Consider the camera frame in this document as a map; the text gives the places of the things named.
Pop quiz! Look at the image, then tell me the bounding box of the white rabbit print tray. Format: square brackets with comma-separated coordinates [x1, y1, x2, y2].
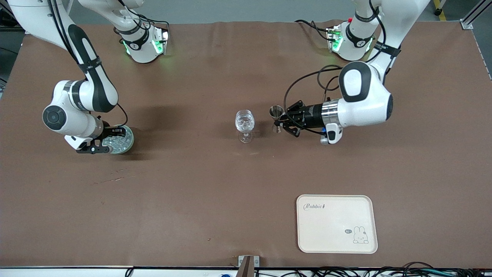
[296, 194, 378, 254]

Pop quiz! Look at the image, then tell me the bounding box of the black right base cable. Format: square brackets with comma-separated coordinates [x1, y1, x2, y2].
[136, 15, 170, 39]

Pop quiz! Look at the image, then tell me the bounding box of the black left base cable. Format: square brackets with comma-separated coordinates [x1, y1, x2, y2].
[294, 19, 331, 41]

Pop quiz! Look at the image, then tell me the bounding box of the small steel jigger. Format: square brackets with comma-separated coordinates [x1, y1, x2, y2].
[269, 105, 285, 133]

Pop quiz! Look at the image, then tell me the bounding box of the clear ice cube pile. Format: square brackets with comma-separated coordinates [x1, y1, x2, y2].
[105, 135, 132, 151]

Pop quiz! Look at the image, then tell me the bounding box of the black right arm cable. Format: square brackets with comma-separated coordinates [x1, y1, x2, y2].
[50, 0, 128, 128]

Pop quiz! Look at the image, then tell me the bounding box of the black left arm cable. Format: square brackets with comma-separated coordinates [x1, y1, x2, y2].
[284, 65, 342, 133]

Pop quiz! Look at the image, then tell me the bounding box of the grey metal camera bracket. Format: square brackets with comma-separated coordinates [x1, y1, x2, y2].
[238, 255, 260, 277]

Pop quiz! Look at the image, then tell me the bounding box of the black base cable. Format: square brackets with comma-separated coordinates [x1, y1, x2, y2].
[294, 19, 331, 41]
[136, 15, 170, 39]

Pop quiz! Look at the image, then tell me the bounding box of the green round bowl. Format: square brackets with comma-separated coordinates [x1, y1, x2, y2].
[102, 125, 135, 155]

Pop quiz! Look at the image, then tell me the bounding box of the brown table cover mat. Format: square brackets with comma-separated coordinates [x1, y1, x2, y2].
[0, 20, 492, 269]

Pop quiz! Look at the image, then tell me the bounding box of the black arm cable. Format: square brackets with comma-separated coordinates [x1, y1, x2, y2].
[284, 65, 342, 133]
[50, 0, 128, 128]

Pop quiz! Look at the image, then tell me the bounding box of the black cable bundle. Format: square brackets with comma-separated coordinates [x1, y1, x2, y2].
[307, 262, 492, 277]

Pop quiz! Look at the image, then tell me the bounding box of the clear wine glass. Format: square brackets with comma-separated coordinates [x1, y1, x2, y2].
[235, 110, 256, 144]

